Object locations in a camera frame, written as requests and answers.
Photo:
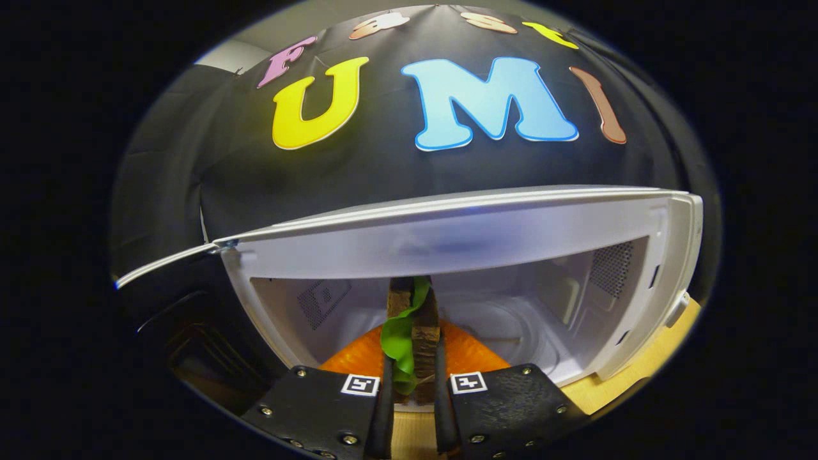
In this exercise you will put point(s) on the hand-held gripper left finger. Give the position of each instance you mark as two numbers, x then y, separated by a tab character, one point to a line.
385	415

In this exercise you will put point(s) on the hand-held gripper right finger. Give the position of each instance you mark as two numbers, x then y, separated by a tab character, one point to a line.
442	415

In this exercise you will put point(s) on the brown bread lettuce sandwich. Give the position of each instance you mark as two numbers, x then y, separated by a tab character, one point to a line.
423	348

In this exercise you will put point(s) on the white microwave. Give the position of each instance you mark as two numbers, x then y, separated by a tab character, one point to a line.
447	243

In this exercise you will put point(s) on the black backdrop cloth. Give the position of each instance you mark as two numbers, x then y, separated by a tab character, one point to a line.
383	166

